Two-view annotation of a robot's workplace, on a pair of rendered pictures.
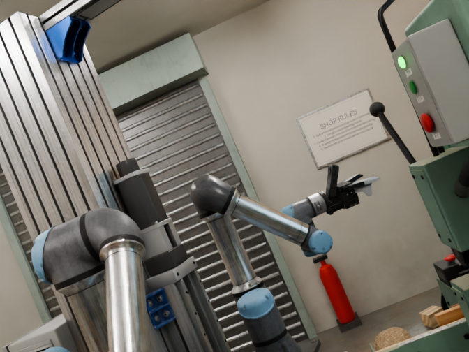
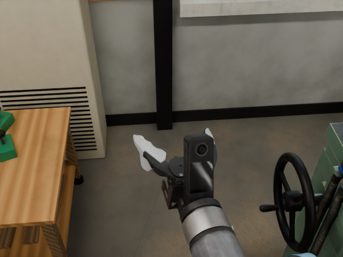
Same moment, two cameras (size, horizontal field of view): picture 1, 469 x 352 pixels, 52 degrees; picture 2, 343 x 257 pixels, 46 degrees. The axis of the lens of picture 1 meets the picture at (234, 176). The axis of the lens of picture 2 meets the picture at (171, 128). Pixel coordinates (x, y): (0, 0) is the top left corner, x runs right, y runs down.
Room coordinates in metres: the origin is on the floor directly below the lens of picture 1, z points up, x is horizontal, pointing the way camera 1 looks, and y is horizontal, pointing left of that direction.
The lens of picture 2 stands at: (1.81, 0.11, 1.77)
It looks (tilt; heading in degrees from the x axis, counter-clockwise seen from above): 43 degrees down; 260
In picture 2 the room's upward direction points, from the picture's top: straight up
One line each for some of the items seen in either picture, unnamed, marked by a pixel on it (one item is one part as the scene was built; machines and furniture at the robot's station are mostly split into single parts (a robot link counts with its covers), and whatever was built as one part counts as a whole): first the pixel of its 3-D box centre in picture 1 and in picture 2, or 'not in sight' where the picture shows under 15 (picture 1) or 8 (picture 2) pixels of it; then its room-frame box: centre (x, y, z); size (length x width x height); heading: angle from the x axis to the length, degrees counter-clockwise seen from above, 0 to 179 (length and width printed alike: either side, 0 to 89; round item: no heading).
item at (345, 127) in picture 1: (342, 128); not in sight; (3.91, -0.97, 1.48); 0.64 x 0.02 x 0.46; 85
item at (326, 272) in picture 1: (335, 290); not in sight; (3.88, -0.38, 0.30); 0.19 x 0.18 x 0.60; 175
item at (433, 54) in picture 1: (439, 87); not in sight; (0.69, -0.32, 1.40); 0.10 x 0.06 x 0.16; 174
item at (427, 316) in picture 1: (433, 316); not in sight; (1.14, -0.30, 0.92); 0.04 x 0.04 x 0.03; 15
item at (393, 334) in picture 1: (392, 339); not in sight; (1.11, -0.19, 0.92); 0.14 x 0.09 x 0.04; 174
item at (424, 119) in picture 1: (426, 123); not in sight; (0.69, -0.29, 1.36); 0.03 x 0.01 x 0.03; 174
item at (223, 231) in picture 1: (231, 249); not in sight; (1.66, 0.11, 1.19); 0.15 x 0.12 x 0.55; 5
